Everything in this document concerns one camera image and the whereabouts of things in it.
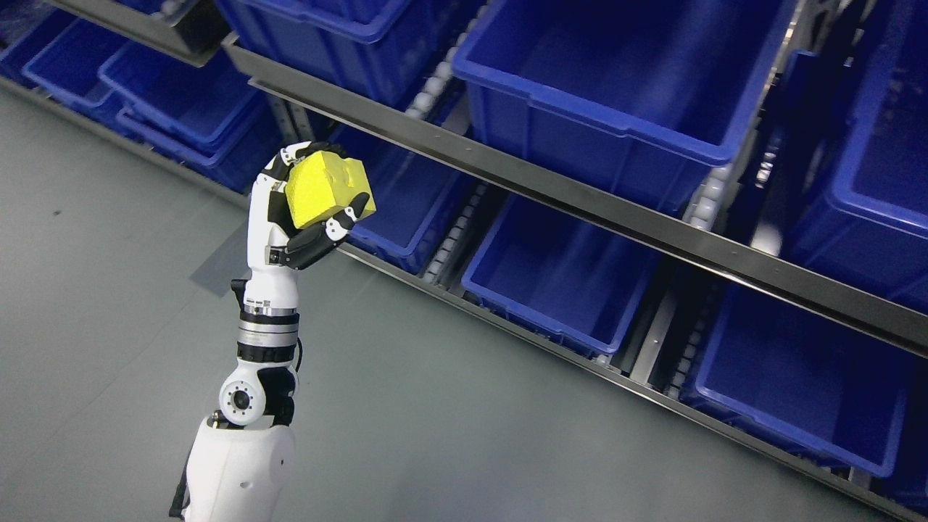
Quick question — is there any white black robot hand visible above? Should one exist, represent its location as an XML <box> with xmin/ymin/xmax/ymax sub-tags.
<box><xmin>239</xmin><ymin>141</ymin><xmax>368</xmax><ymax>316</ymax></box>

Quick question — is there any yellow foam block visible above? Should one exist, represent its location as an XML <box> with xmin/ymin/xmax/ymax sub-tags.
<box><xmin>284</xmin><ymin>151</ymin><xmax>377</xmax><ymax>229</ymax></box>

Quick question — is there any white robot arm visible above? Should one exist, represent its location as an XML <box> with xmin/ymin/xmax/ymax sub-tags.
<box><xmin>168</xmin><ymin>273</ymin><xmax>304</xmax><ymax>521</ymax></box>

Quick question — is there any metal shelf rack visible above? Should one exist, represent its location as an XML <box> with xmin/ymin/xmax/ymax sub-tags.
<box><xmin>0</xmin><ymin>0</ymin><xmax>928</xmax><ymax>522</ymax></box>

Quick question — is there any blue plastic bin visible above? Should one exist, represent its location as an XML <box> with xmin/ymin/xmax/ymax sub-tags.
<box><xmin>452</xmin><ymin>1</ymin><xmax>798</xmax><ymax>217</ymax></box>
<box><xmin>97</xmin><ymin>43</ymin><xmax>262</xmax><ymax>152</ymax></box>
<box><xmin>23</xmin><ymin>19</ymin><xmax>129</xmax><ymax>123</ymax></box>
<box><xmin>679</xmin><ymin>285</ymin><xmax>917</xmax><ymax>478</ymax></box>
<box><xmin>461</xmin><ymin>195</ymin><xmax>660</xmax><ymax>357</ymax></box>
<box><xmin>782</xmin><ymin>1</ymin><xmax>927</xmax><ymax>312</ymax></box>
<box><xmin>329</xmin><ymin>125</ymin><xmax>476</xmax><ymax>275</ymax></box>
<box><xmin>217</xmin><ymin>1</ymin><xmax>483</xmax><ymax>107</ymax></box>

